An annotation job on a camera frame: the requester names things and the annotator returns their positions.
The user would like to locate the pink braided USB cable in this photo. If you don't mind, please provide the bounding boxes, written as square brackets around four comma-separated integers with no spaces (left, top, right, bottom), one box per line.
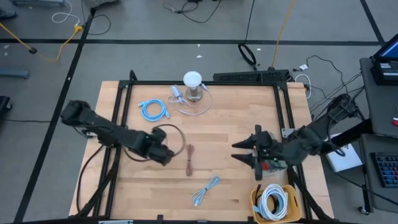
[185,143,195,177]

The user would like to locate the yellow hanging power cable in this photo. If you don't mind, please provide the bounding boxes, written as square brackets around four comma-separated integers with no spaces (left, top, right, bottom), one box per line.
[271,0,295,69]

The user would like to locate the white floor cable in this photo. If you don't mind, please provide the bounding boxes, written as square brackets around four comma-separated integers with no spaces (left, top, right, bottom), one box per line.
[51,0,81,26]

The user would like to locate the black coiled floor cable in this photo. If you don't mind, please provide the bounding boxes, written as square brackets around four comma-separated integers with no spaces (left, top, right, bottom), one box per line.
[237,43,257,68]

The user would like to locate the backlit black keyboard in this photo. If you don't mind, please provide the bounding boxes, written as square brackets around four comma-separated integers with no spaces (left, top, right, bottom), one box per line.
[369,151,398,189]

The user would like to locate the left arm base cable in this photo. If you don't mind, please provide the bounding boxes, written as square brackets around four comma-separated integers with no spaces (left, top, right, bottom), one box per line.
[75,143,106,215]

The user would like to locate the yellow plastic bin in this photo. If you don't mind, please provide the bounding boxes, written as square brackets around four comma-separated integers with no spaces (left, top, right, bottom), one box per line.
[249,184,303,224]

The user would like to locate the black aluminium table frame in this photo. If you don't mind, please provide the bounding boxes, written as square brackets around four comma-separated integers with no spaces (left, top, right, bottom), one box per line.
[70,69,335,224]

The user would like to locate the white box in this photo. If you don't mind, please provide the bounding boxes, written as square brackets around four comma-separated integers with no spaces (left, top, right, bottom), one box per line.
[324,133,364,174]

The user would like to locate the yellow floor extension cable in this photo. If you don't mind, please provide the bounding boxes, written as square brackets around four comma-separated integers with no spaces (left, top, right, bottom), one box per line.
[0,22,84,62]

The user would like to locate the white lamp power cable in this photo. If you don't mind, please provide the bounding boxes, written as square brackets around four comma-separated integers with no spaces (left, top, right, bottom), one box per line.
[167,82,215,116]

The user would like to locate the white USB cable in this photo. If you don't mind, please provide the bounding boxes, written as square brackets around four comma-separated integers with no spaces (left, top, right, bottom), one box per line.
[257,183,289,222]

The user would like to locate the white strip on frame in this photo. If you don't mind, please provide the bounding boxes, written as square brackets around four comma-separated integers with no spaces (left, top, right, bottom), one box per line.
[98,219,134,224]

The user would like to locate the black perforated box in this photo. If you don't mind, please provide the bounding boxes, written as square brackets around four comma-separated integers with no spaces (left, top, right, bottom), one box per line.
[213,69,290,84]

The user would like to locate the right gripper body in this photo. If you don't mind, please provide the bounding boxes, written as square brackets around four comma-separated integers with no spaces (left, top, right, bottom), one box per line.
[253,124,283,182]

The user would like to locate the silver lamp with white shade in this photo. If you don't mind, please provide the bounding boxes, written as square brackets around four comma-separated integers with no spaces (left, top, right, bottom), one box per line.
[182,70,205,103]

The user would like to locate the grey floor bar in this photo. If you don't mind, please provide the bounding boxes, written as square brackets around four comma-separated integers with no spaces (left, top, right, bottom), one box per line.
[0,68,30,80]

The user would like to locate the sky blue cable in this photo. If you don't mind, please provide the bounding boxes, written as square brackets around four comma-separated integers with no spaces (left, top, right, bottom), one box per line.
[137,98,171,123]

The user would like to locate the black looped floor cable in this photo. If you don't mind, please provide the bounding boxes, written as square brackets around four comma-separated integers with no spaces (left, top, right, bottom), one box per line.
[81,0,112,36]

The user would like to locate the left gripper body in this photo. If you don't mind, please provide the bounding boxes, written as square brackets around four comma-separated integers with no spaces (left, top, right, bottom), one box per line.
[146,126,175,166]

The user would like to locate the white cable beside table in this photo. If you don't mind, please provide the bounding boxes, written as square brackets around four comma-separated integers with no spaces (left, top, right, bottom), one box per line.
[294,73,312,100]

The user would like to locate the thick light blue USB cable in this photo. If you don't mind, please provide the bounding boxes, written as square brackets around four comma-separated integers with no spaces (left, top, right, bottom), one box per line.
[252,203,264,220]

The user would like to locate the black laptop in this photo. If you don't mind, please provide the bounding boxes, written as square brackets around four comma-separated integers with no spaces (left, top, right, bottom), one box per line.
[370,33,398,86]

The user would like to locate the thin light blue USB cable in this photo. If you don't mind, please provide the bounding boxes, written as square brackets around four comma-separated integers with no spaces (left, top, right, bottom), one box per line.
[190,175,221,207]

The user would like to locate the black cables beside table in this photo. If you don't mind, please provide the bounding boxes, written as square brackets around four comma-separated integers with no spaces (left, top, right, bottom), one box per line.
[305,54,364,116]

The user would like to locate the black floor cable bundle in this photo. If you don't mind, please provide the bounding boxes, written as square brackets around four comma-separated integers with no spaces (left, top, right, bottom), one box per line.
[163,0,222,24]

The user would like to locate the grey desk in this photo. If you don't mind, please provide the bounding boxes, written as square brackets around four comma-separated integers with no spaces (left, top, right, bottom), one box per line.
[359,57,398,139]
[357,133,398,215]

